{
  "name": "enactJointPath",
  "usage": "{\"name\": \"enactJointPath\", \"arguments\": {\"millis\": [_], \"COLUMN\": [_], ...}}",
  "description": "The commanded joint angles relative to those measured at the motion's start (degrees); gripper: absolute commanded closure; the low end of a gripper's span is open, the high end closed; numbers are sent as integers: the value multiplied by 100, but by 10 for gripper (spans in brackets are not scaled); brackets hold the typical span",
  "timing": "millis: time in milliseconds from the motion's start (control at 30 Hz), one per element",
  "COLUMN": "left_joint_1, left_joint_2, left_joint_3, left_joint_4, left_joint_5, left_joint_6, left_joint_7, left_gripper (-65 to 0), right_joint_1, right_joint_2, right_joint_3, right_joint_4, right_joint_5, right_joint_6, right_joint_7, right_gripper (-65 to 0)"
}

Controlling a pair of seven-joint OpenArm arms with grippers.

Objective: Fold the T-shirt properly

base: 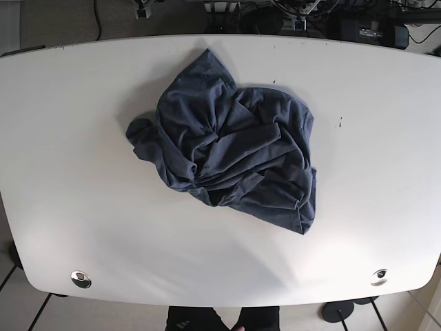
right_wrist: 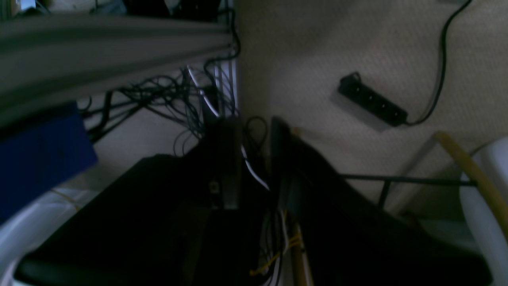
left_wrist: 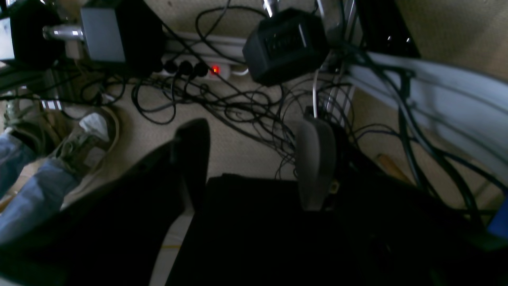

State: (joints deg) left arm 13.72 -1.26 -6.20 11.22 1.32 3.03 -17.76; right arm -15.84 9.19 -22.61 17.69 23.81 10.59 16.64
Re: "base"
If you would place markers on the dark blue grey T-shirt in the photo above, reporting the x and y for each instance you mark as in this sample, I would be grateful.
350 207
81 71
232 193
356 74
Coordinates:
242 148

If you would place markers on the black power adapter box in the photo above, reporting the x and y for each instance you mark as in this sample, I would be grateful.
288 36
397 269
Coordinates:
266 21

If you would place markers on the left silver table grommet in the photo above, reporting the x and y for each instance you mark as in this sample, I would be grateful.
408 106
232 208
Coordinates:
80 279

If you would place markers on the silver table grommet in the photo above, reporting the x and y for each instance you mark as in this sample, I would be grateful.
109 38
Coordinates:
80 279
379 277

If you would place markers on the black round stand base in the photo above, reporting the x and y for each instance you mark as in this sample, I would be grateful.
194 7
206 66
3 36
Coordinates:
337 311

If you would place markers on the right silver table grommet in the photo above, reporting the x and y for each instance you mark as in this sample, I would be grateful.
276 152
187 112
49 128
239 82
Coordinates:
379 277

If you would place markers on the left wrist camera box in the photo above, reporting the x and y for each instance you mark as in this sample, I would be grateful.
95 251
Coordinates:
299 23

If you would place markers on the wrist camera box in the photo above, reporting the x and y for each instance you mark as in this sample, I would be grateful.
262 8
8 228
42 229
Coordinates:
299 23
144 10

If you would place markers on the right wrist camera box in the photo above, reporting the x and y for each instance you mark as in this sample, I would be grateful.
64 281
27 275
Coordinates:
144 10

